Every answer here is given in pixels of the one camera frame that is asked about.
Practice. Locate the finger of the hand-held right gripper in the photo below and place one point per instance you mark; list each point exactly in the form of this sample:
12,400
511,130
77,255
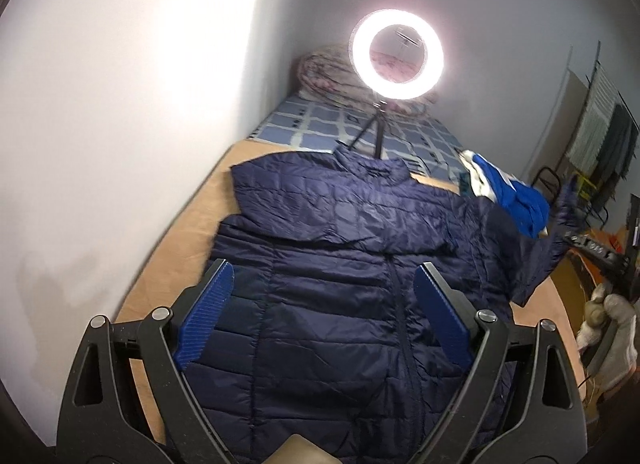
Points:
595,245

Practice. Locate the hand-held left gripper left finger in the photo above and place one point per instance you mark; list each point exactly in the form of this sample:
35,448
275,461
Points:
210,314

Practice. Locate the navy puffer jacket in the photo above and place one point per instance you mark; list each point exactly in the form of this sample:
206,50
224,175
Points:
325,254

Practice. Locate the clothes drying rack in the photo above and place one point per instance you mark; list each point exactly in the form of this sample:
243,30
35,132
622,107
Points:
596,68

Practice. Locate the person's right hand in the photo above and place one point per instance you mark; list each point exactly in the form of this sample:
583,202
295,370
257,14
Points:
617,344

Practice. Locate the blue and white garment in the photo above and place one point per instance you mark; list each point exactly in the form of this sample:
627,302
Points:
515,199

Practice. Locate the dark hanging cloth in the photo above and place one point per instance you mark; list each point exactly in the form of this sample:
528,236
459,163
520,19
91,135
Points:
617,143

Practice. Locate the green striped towel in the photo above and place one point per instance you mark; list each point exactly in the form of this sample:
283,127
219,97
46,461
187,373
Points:
595,113

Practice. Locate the blue patterned bed sheet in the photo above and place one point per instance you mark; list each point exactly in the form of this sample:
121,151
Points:
300,123

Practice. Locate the folded floral quilt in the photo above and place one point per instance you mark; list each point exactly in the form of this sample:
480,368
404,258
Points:
320,73

